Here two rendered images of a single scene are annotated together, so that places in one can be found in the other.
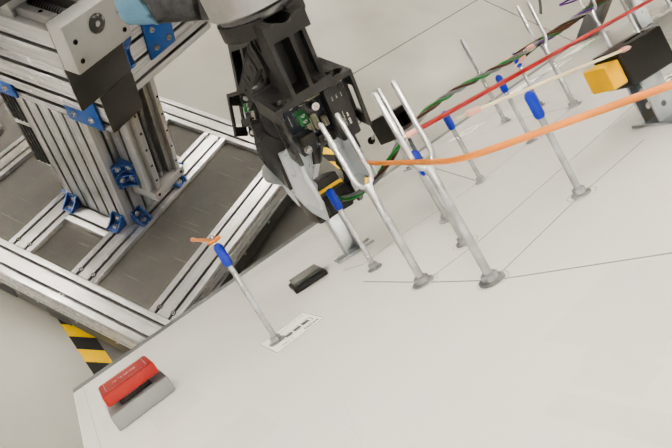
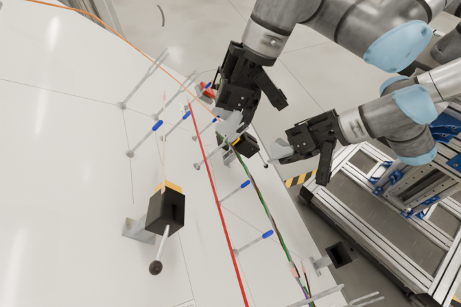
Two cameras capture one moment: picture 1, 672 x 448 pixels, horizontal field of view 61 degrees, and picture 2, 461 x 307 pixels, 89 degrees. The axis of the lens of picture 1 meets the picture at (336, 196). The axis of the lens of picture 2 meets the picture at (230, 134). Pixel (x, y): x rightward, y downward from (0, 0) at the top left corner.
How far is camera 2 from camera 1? 0.59 m
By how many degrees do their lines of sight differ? 64
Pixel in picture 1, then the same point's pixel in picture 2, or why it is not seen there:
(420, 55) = not seen: outside the picture
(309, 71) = (234, 76)
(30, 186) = not seen: hidden behind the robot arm
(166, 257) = (352, 199)
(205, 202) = (390, 225)
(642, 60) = (154, 202)
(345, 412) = (119, 67)
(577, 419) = (44, 42)
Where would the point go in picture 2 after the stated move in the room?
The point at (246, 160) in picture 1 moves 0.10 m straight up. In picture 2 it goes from (429, 260) to (442, 256)
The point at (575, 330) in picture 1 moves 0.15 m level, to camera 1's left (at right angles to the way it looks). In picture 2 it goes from (66, 69) to (124, 26)
